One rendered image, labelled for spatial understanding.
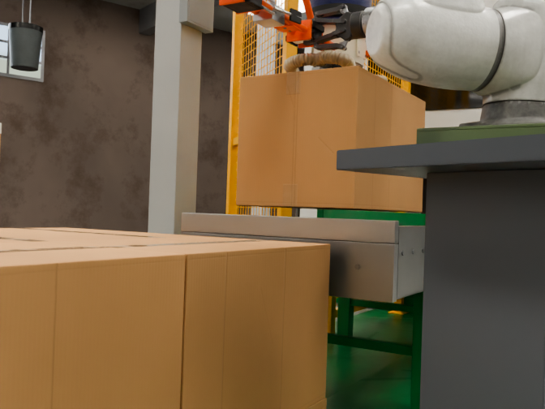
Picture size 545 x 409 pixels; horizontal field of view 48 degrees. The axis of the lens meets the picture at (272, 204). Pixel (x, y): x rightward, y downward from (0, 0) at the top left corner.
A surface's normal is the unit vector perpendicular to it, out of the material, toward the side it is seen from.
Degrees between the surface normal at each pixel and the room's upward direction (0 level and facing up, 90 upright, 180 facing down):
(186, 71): 90
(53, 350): 90
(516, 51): 99
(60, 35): 90
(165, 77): 90
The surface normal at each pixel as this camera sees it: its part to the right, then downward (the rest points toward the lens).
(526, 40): 0.15, -0.03
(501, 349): -0.79, -0.04
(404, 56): -0.26, 0.66
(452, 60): 0.08, 0.59
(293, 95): -0.52, -0.03
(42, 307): 0.86, 0.03
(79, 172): 0.62, 0.01
